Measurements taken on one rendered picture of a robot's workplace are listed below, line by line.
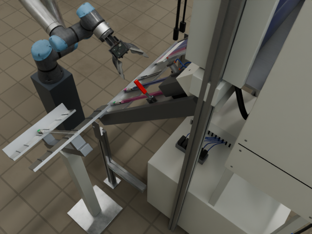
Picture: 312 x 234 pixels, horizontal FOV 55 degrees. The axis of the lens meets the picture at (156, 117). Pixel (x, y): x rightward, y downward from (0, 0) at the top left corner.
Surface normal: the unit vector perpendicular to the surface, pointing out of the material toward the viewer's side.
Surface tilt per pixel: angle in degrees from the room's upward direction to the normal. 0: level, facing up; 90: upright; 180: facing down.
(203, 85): 90
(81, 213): 0
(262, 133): 90
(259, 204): 0
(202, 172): 0
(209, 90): 90
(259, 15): 90
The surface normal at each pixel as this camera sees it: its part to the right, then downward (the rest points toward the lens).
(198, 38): -0.61, 0.64
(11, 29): 0.03, -0.57
